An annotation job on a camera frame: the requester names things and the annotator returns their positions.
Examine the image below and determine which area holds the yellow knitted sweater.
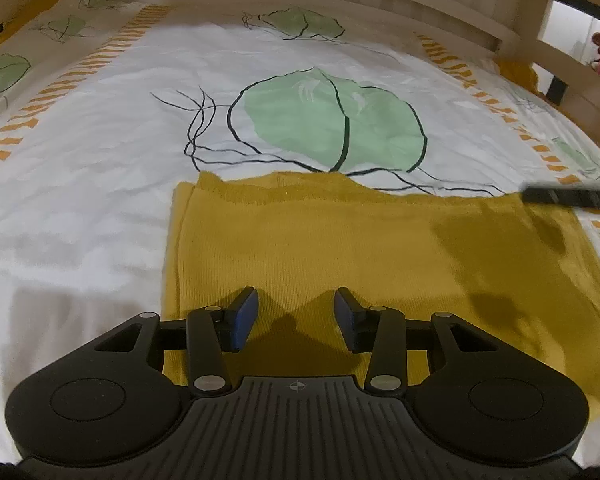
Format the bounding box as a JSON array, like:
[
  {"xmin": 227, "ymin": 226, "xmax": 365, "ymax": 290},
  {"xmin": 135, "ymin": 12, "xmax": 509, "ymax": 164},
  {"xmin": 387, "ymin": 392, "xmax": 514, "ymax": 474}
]
[{"xmin": 162, "ymin": 170, "xmax": 600, "ymax": 421}]

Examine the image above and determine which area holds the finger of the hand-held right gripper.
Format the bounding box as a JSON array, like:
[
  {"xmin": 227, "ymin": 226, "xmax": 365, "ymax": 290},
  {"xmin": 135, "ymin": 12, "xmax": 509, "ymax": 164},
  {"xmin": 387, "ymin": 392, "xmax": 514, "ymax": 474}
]
[{"xmin": 522, "ymin": 186, "xmax": 600, "ymax": 211}]

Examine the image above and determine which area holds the yellow bed sheet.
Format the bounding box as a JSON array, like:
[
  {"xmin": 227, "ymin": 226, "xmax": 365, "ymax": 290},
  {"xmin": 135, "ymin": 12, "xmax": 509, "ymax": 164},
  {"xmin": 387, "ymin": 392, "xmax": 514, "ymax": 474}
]
[{"xmin": 495, "ymin": 57, "xmax": 540, "ymax": 95}]

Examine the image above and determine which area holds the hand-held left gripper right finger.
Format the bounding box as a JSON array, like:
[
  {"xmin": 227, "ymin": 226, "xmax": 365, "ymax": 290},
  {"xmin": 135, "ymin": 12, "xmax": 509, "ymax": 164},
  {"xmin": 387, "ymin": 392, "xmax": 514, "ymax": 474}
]
[{"xmin": 334, "ymin": 287, "xmax": 498, "ymax": 397}]

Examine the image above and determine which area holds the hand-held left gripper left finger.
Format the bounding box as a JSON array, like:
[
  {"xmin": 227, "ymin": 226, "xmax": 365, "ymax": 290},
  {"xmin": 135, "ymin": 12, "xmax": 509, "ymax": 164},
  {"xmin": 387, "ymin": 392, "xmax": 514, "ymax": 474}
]
[{"xmin": 95, "ymin": 287, "xmax": 259, "ymax": 397}]

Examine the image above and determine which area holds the white leaf-printed bed cover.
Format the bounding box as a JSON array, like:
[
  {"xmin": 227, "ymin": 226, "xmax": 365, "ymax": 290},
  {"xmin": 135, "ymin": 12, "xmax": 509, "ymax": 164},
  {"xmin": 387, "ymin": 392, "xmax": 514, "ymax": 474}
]
[{"xmin": 0, "ymin": 0, "xmax": 600, "ymax": 466}]

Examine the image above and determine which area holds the wooden bed frame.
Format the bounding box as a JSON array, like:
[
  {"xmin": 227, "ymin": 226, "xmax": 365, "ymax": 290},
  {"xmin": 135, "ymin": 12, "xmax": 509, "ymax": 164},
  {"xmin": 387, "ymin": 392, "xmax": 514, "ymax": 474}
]
[{"xmin": 0, "ymin": 0, "xmax": 600, "ymax": 161}]

